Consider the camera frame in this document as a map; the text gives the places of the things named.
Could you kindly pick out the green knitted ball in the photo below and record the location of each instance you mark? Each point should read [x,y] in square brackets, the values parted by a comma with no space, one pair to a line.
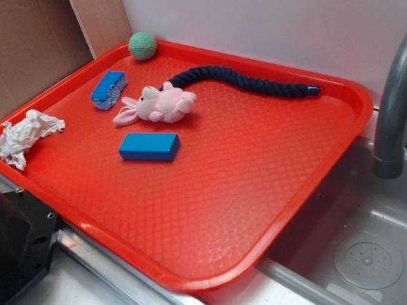
[142,46]

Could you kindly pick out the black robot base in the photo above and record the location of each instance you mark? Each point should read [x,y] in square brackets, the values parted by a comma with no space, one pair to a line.
[28,231]

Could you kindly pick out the light wooden board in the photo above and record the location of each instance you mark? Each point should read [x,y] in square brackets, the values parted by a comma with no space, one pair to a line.
[104,24]

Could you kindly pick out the blue rectangular block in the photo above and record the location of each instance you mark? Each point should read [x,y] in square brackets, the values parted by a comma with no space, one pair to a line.
[150,146]

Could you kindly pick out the pink plush bunny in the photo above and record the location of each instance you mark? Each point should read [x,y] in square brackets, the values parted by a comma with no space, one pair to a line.
[168,105]

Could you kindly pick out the grey sink basin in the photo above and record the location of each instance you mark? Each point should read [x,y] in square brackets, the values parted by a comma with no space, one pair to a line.
[347,245]

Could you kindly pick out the brown cardboard panel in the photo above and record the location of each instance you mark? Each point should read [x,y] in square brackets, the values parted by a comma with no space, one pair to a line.
[41,43]

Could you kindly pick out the blue sponge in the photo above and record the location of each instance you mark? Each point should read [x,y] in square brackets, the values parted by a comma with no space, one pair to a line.
[108,90]

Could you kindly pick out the grey faucet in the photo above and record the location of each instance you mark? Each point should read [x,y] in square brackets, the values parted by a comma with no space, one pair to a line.
[391,129]

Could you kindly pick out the red plastic tray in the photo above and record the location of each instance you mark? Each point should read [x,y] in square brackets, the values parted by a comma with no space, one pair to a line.
[245,166]

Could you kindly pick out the crumpled white paper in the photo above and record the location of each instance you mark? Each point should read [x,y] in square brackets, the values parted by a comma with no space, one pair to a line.
[16,140]

